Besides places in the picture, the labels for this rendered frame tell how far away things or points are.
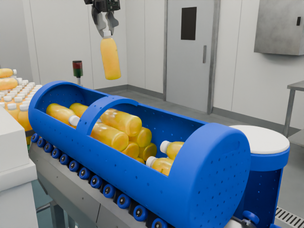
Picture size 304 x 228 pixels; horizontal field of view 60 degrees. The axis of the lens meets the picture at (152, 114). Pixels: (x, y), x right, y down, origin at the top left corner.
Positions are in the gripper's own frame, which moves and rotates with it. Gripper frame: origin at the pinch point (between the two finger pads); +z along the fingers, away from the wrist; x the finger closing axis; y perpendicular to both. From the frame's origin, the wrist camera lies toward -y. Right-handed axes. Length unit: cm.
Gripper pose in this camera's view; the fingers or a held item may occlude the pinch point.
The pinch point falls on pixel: (106, 32)
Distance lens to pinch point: 115.2
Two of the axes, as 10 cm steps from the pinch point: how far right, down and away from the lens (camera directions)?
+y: 7.1, 2.5, -6.6
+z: 0.8, 9.0, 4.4
